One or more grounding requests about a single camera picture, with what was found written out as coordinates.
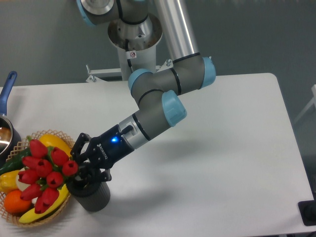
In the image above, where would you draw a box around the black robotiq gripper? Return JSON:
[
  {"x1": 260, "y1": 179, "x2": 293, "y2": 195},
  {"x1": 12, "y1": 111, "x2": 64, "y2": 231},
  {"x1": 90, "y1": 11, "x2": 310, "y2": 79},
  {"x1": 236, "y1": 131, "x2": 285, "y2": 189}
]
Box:
[{"x1": 70, "y1": 124, "x2": 134, "y2": 184}]

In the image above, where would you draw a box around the red tulip bouquet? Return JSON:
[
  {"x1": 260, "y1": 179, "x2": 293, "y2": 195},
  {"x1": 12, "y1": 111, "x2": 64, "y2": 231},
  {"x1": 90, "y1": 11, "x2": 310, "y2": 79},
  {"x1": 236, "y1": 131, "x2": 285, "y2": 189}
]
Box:
[{"x1": 18, "y1": 137, "x2": 79, "y2": 214}]

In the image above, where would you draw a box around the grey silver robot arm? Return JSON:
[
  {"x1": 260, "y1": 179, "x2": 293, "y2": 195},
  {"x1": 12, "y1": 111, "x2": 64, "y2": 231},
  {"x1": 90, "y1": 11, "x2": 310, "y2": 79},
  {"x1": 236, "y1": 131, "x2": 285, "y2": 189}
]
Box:
[{"x1": 71, "y1": 0, "x2": 216, "y2": 185}]

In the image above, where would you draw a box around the dark grey ribbed vase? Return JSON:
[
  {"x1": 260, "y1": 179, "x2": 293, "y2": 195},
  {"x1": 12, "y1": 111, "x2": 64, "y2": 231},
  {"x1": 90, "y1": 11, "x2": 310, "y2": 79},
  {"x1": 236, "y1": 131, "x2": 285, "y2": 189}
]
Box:
[{"x1": 66, "y1": 179, "x2": 111, "y2": 212}]

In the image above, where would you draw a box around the yellow banana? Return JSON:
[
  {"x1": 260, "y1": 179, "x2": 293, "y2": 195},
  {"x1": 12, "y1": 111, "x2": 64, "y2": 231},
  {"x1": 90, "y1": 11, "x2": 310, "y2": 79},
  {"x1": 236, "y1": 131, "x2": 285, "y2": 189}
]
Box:
[{"x1": 19, "y1": 185, "x2": 69, "y2": 224}]

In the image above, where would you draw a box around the yellow squash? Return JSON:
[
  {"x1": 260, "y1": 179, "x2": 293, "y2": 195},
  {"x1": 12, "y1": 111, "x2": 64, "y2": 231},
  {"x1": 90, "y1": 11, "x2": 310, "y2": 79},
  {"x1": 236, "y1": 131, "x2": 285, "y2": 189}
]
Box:
[{"x1": 39, "y1": 134, "x2": 71, "y2": 157}]

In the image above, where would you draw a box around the green cucumber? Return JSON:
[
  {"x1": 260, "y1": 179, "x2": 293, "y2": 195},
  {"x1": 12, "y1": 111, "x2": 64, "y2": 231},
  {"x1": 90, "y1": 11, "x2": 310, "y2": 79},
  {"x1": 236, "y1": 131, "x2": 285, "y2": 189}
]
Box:
[{"x1": 0, "y1": 148, "x2": 31, "y2": 175}]

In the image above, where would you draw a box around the yellow bell pepper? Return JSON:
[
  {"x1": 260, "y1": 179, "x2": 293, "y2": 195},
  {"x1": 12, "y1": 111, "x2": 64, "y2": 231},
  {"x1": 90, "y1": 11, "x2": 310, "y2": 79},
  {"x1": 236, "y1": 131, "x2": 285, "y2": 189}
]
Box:
[{"x1": 0, "y1": 170, "x2": 20, "y2": 194}]

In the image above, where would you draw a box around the orange fruit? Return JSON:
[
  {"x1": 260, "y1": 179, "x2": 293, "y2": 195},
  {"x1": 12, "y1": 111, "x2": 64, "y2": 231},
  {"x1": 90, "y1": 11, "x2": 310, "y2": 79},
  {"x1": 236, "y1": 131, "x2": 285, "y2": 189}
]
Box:
[{"x1": 3, "y1": 190, "x2": 32, "y2": 214}]

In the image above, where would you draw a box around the black device at edge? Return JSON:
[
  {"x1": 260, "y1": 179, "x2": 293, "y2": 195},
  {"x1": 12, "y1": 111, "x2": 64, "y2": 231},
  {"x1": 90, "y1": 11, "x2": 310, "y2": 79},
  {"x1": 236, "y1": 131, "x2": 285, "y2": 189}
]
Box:
[{"x1": 298, "y1": 200, "x2": 316, "y2": 226}]

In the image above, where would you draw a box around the blue handled saucepan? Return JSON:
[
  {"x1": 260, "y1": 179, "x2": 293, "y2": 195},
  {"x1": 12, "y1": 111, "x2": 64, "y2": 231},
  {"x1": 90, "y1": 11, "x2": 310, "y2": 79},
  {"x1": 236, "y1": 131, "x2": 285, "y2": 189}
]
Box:
[{"x1": 0, "y1": 71, "x2": 21, "y2": 167}]

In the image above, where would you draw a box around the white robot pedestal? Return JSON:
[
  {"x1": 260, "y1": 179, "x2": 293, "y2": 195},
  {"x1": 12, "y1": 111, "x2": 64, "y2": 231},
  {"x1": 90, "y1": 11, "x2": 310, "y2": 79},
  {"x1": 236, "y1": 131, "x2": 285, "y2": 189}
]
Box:
[{"x1": 85, "y1": 12, "x2": 176, "y2": 83}]

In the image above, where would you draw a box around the white frame at right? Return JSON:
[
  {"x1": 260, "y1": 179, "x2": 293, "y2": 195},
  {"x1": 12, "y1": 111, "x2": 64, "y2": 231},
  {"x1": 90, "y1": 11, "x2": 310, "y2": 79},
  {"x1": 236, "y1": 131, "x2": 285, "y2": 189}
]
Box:
[{"x1": 294, "y1": 84, "x2": 316, "y2": 125}]

